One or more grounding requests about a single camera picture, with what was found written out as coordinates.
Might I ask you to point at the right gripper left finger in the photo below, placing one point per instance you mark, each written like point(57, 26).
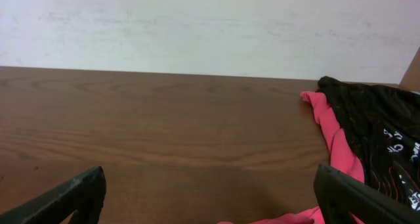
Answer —
point(81, 199)

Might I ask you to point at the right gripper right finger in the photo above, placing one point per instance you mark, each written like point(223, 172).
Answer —
point(343, 199)

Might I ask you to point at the red garment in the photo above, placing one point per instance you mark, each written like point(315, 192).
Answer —
point(341, 156)

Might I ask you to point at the black printed jersey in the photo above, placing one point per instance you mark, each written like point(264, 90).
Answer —
point(381, 126)

